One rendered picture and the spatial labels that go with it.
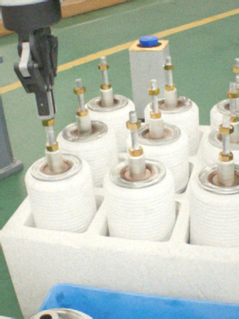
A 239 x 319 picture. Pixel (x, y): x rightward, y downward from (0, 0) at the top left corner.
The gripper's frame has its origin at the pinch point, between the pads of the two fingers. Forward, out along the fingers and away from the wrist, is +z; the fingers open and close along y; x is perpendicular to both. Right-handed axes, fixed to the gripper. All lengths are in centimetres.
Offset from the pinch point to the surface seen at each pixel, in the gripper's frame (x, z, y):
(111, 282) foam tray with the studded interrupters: 7.7, 23.2, 9.2
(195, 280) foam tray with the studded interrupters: 19.4, 21.1, 11.1
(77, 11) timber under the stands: -50, 34, -238
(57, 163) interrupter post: 0.5, 8.7, 1.0
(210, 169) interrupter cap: 21.5, 9.7, 1.9
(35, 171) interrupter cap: -2.8, 9.7, 1.5
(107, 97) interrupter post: 4.2, 8.4, -21.9
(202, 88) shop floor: 23, 36, -96
